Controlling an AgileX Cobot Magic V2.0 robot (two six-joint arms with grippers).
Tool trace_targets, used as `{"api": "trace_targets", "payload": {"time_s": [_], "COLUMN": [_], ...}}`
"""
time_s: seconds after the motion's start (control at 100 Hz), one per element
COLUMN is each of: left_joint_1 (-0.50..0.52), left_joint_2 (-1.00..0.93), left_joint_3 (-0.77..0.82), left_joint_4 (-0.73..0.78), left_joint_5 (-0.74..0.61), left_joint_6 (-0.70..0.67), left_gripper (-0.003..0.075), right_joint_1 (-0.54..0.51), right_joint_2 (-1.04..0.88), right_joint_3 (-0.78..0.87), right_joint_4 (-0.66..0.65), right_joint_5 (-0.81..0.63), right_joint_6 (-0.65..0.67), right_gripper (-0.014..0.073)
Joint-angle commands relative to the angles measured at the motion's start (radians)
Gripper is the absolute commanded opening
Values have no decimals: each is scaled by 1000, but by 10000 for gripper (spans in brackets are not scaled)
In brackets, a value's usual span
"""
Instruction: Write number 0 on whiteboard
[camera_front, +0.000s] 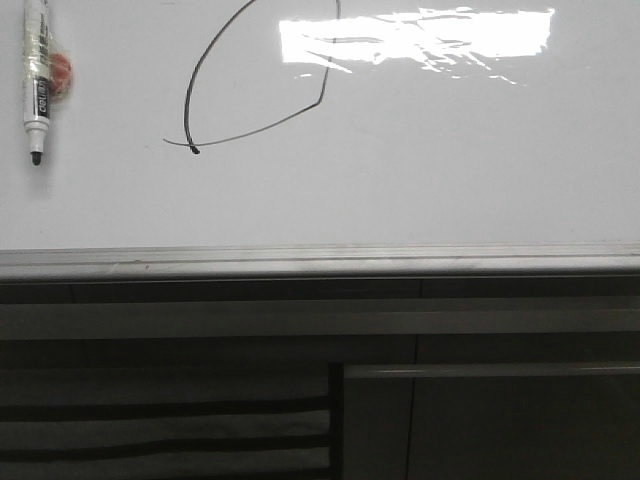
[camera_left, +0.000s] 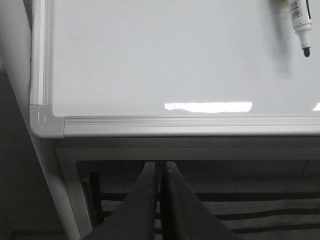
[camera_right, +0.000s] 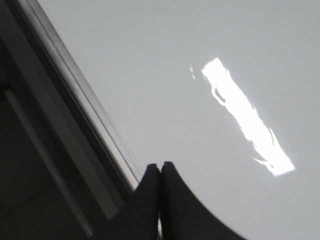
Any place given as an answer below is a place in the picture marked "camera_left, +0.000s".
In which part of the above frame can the white whiteboard marker pen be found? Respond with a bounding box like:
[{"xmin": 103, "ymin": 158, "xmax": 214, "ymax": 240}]
[{"xmin": 288, "ymin": 0, "xmax": 312, "ymax": 58}]

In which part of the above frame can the white table leg frame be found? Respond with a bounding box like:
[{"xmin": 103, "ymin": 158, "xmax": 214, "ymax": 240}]
[{"xmin": 37, "ymin": 136, "xmax": 320, "ymax": 240}]

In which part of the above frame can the white whiteboard with aluminium frame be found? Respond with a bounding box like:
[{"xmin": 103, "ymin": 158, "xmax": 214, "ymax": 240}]
[{"xmin": 30, "ymin": 0, "xmax": 320, "ymax": 139}]

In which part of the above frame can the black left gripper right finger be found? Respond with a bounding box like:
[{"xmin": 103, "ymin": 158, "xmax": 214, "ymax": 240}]
[{"xmin": 161, "ymin": 161, "xmax": 240, "ymax": 240}]

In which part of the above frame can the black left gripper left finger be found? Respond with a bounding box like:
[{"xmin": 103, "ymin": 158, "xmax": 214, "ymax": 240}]
[{"xmin": 84, "ymin": 162, "xmax": 158, "ymax": 240}]

